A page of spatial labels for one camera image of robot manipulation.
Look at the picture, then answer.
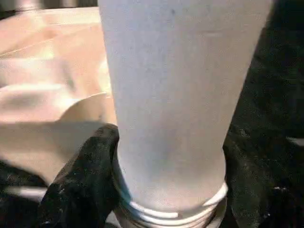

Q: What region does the black work surface mat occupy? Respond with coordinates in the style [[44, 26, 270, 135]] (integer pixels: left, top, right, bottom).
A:
[[0, 0, 304, 228]]

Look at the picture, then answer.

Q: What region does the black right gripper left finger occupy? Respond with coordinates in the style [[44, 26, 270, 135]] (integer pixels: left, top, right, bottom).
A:
[[37, 123, 122, 228]]

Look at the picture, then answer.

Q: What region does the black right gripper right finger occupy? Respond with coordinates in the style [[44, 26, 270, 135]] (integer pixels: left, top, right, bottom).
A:
[[221, 128, 304, 228]]

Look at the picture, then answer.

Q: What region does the white plastic table top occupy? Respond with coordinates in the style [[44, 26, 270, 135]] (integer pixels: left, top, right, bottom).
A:
[[0, 7, 120, 187]]

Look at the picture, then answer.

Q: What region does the white plastic table leg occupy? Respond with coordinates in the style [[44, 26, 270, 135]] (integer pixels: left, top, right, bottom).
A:
[[97, 0, 275, 228]]

